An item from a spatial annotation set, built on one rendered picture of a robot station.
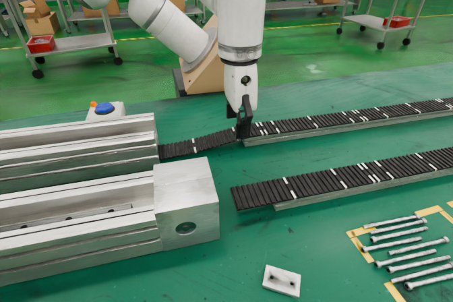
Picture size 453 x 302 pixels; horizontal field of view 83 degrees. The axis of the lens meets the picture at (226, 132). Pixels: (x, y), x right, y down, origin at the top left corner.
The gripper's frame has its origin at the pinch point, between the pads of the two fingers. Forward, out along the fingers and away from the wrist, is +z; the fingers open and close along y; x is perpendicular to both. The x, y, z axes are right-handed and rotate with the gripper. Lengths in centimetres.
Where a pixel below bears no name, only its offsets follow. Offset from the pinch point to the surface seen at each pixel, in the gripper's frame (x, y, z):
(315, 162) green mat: -15.2, -10.7, 6.0
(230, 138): 2.0, -1.2, 3.3
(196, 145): 9.9, -0.3, 4.7
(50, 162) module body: 37.7, -4.8, 0.0
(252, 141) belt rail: -3.3, -1.9, 4.8
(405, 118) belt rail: -46.6, -2.1, 4.8
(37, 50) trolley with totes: 143, 262, 54
